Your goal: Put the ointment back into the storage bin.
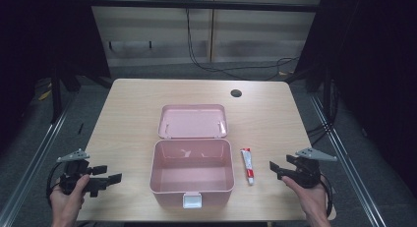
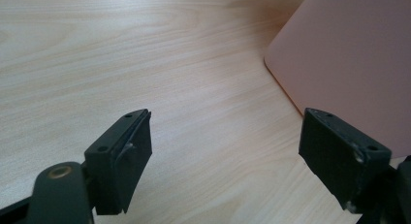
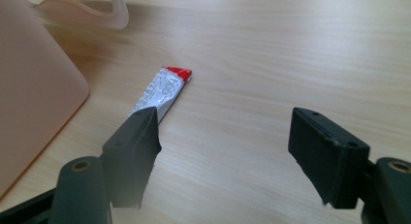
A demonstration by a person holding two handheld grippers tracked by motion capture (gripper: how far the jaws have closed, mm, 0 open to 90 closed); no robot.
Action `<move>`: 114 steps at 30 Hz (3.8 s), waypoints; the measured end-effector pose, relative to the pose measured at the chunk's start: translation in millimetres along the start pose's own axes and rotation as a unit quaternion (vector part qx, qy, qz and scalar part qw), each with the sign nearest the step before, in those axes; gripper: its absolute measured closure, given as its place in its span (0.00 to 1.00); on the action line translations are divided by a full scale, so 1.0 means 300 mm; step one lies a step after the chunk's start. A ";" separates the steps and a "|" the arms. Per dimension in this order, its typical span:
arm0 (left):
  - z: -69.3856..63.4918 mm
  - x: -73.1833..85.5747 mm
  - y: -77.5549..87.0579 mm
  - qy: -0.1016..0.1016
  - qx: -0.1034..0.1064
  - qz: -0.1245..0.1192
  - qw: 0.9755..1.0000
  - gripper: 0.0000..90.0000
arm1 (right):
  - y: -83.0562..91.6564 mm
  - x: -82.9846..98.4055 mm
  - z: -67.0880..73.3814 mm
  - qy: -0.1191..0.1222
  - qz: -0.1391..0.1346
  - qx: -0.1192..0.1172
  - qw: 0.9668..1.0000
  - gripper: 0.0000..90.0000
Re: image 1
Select black wall power cable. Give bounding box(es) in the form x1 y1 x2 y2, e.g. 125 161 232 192
185 7 300 82

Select white and red ointment tube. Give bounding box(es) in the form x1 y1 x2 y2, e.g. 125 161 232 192
239 147 256 187

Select black metal stand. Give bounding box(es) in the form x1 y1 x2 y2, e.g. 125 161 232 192
49 68 82 125

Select pink plastic storage box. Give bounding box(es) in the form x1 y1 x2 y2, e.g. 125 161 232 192
149 103 236 210

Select black floor cables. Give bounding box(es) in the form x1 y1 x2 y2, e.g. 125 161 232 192
306 120 335 146

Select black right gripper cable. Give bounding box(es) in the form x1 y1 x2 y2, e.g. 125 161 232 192
319 172 334 219

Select person's right hand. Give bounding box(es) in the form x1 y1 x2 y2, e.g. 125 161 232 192
280 175 332 227

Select aluminium floor rail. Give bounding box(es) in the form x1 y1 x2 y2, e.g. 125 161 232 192
309 94 389 227
0 100 75 227

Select yellow floor tape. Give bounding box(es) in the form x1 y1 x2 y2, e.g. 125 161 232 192
37 84 53 102

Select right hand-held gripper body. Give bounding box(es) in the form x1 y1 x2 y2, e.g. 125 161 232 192
284 146 338 190

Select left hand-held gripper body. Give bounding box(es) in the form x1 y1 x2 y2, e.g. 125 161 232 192
56 148 109 199

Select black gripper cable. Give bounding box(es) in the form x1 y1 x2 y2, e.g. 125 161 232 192
319 172 334 219
45 161 68 206

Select black curtain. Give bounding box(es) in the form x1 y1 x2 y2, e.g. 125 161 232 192
0 0 111 149
294 0 417 197

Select black horizontal metal bar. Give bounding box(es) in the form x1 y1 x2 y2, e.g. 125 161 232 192
88 0 325 14

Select person's left hand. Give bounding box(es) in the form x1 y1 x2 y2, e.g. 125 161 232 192
48 174 91 227

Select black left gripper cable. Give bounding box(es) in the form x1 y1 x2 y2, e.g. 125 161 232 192
45 161 68 206

